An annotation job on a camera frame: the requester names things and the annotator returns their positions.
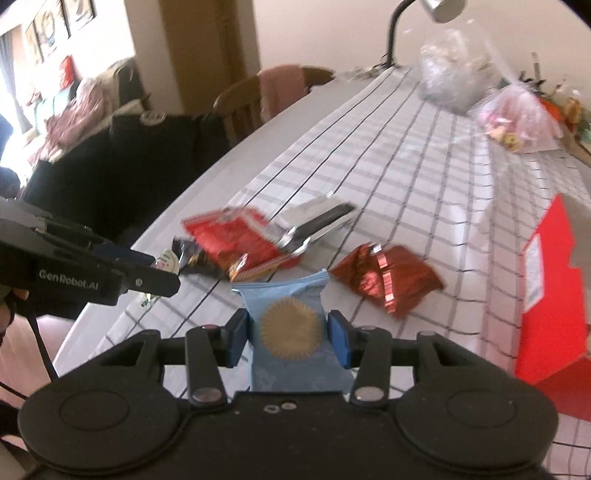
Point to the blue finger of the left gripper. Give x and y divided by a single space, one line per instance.
137 270

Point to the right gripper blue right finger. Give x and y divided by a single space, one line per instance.
368 350

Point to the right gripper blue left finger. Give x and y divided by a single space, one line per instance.
209 348

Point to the blue cookie snack packet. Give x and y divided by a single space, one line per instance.
288 336

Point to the clear plastic bag pink snacks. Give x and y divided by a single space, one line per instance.
516 119

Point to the person left hand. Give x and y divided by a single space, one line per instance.
10 306

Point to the teal wrapped candy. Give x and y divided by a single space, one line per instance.
167 261

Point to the dark red foil snack bag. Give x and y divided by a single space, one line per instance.
391 277

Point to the black bag on chair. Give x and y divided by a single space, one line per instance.
118 181

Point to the silver black snack packet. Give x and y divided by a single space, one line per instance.
295 229

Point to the sofa with clothes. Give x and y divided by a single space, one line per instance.
83 109

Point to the red cardboard box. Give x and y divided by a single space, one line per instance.
554 345

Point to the wooden chair with pink cloth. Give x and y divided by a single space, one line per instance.
238 106

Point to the pink cloth on chair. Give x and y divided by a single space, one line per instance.
280 87

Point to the brown wooden door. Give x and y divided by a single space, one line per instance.
212 44

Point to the clear plastic bag grey contents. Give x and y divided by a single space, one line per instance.
457 71

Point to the framed wall pictures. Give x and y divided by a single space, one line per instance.
53 23

